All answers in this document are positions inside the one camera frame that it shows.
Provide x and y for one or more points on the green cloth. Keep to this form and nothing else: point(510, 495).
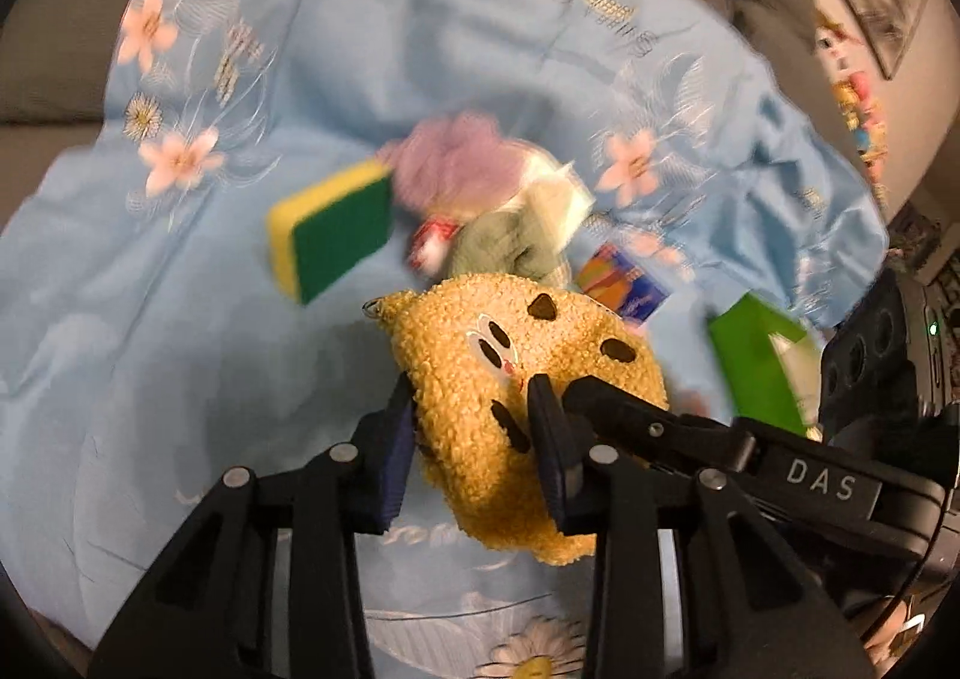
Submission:
point(495, 244)

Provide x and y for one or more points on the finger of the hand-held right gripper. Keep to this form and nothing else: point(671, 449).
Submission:
point(645, 427)

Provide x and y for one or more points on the blue floral bed sheet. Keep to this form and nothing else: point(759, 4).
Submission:
point(187, 349)

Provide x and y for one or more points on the green and yellow sponge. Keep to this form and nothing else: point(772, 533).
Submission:
point(337, 236)

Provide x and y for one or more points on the colourful printed packet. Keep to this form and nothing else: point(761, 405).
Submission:
point(622, 281)

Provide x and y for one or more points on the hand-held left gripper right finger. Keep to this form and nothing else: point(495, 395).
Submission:
point(549, 458)

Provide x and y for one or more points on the yellow plush toy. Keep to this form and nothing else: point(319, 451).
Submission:
point(465, 349)

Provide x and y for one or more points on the colourful figure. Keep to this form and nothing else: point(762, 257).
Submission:
point(855, 101)

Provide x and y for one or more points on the small red and white item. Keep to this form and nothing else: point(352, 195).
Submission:
point(433, 240)

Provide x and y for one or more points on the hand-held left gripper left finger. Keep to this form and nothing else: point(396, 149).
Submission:
point(394, 458)

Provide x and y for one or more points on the green box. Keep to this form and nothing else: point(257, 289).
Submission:
point(750, 364)

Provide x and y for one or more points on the purple cloth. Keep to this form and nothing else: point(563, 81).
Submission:
point(457, 161)

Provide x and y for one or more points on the white cloth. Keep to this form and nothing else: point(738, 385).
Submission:
point(555, 206)

